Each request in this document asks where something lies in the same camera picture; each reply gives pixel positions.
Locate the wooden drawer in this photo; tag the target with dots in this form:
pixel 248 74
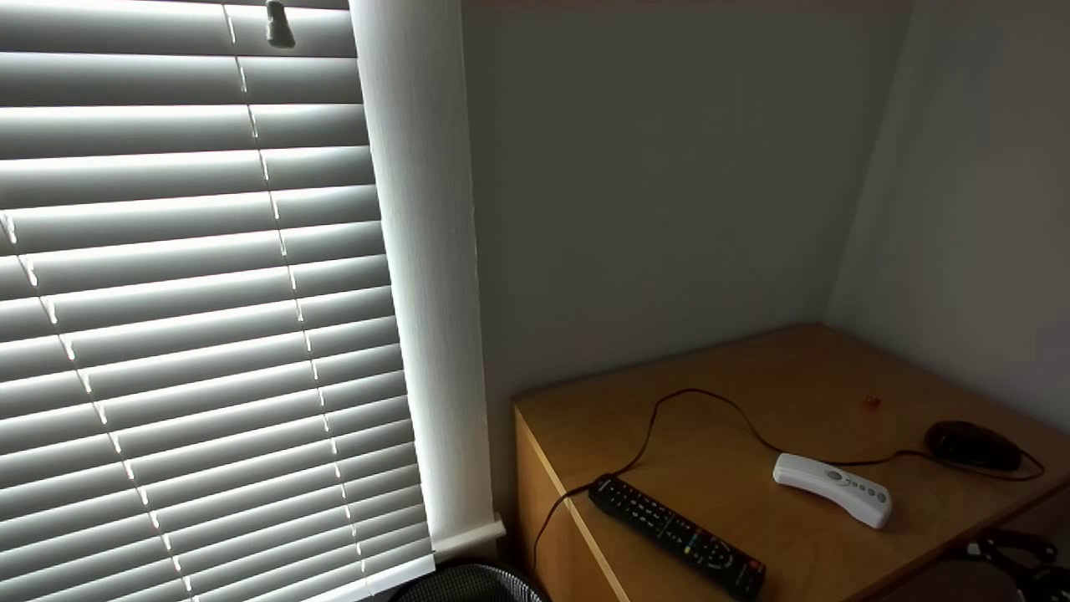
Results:
pixel 956 585

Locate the wooden dresser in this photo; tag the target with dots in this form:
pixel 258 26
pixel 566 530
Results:
pixel 699 434

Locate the black trash bin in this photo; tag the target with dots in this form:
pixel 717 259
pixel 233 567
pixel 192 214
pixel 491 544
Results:
pixel 469 585

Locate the white window blinds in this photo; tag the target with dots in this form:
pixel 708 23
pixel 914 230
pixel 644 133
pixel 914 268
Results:
pixel 201 386

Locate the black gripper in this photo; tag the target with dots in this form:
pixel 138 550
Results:
pixel 1027 559

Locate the black oval device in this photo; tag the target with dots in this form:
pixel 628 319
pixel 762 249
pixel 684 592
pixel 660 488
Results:
pixel 975 447

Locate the white remote control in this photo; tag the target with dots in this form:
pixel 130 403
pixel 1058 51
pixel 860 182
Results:
pixel 856 498

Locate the black tv remote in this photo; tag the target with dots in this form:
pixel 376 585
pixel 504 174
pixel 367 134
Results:
pixel 679 538

